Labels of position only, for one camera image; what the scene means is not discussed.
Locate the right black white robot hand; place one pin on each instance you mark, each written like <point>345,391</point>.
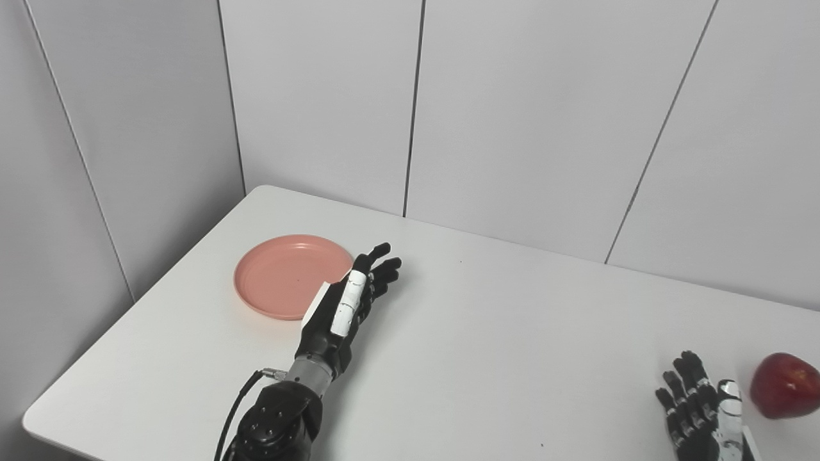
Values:
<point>701,416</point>

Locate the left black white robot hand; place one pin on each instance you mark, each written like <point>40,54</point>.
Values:
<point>343,307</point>

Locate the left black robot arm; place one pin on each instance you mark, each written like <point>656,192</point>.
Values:
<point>282,416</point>

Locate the pink round plate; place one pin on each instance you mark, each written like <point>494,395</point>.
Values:
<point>285,275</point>

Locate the red apple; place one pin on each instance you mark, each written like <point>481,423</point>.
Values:
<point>785,387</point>

